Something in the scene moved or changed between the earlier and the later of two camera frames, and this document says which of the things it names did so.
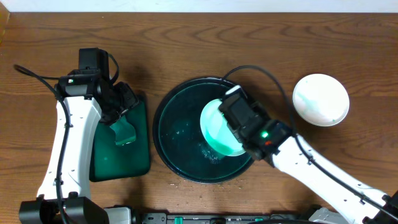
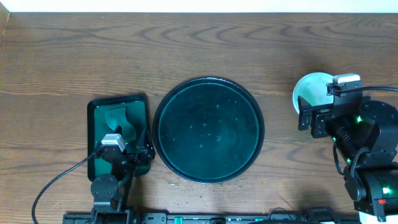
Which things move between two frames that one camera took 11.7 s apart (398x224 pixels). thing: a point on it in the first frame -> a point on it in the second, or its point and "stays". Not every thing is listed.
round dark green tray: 180,144 stays
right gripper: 260,111 -> 323,115
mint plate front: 216,131 -> 312,88
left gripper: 123,101 -> 137,156
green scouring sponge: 125,132 stays
